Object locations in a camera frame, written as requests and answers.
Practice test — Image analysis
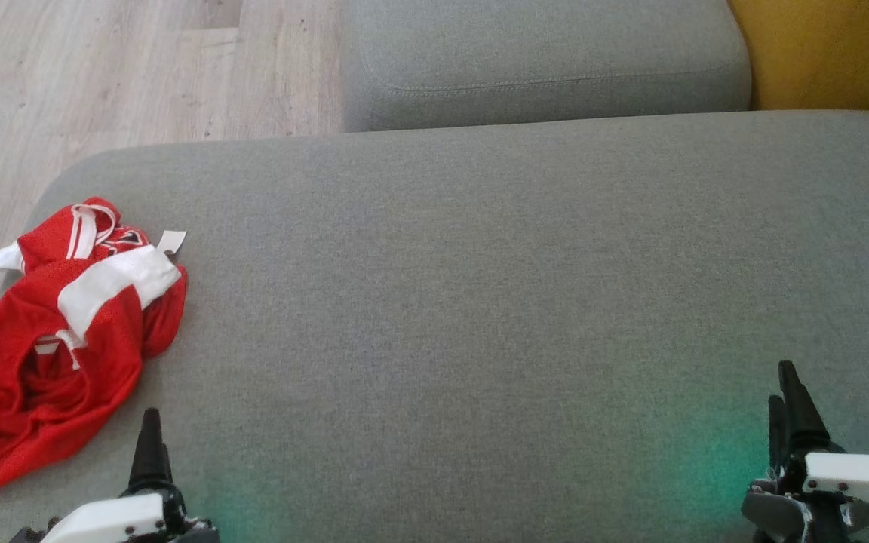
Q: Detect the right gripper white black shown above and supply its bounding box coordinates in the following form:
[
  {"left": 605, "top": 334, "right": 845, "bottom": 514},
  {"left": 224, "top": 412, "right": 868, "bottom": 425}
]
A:
[{"left": 742, "top": 360, "right": 869, "bottom": 543}]

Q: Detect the wide yellow sofa backrest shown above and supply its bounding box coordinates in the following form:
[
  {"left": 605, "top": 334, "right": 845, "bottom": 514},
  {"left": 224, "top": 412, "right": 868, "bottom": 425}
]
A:
[{"left": 729, "top": 0, "right": 869, "bottom": 118}]

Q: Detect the medium grey sofa seat cushion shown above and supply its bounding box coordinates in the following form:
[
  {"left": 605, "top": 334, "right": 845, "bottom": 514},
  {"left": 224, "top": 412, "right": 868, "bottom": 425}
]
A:
[{"left": 340, "top": 0, "right": 752, "bottom": 133}]

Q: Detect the red jersey with white stripes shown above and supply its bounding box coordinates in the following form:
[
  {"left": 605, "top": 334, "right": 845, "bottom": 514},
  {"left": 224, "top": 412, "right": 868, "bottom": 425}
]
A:
[{"left": 0, "top": 198, "right": 189, "bottom": 506}]

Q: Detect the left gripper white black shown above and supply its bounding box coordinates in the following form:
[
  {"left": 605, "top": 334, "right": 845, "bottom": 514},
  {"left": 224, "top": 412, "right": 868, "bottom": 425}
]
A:
[{"left": 12, "top": 408, "right": 220, "bottom": 543}]

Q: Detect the large grey sofa seat cushion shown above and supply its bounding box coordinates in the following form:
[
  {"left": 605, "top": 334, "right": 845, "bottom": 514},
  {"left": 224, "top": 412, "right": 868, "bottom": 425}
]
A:
[{"left": 0, "top": 111, "right": 869, "bottom": 543}]

